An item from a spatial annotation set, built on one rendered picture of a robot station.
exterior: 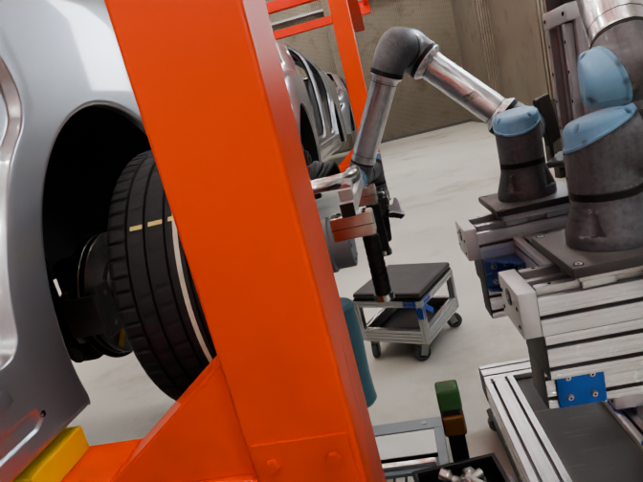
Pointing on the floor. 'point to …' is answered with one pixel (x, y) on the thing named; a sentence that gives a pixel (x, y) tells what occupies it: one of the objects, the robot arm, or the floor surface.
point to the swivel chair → (549, 129)
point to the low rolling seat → (410, 307)
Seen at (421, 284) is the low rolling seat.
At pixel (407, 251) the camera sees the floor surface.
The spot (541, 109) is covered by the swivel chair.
